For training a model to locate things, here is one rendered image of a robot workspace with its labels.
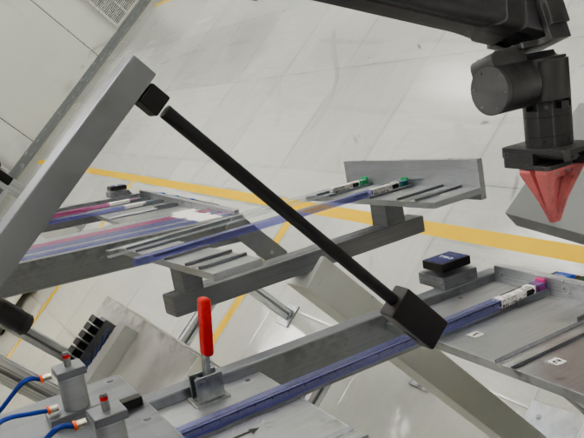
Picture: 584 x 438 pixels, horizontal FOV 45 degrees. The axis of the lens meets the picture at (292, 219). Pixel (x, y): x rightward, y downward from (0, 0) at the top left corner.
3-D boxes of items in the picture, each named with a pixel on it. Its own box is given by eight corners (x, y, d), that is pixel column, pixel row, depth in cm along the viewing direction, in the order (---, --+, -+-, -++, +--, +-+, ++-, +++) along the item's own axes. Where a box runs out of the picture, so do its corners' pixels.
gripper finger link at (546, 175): (552, 230, 87) (547, 155, 85) (507, 223, 93) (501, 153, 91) (588, 217, 90) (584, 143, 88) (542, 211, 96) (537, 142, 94)
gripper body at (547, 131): (567, 166, 83) (563, 102, 81) (501, 162, 92) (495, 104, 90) (603, 155, 86) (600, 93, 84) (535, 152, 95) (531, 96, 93)
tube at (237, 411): (537, 288, 91) (537, 279, 90) (547, 289, 90) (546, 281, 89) (169, 441, 66) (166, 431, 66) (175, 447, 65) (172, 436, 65)
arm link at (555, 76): (578, 45, 85) (538, 49, 90) (540, 53, 81) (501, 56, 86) (581, 103, 86) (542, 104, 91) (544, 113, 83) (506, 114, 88)
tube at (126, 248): (363, 184, 134) (362, 178, 134) (368, 184, 133) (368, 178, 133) (107, 256, 108) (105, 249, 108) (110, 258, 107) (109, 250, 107)
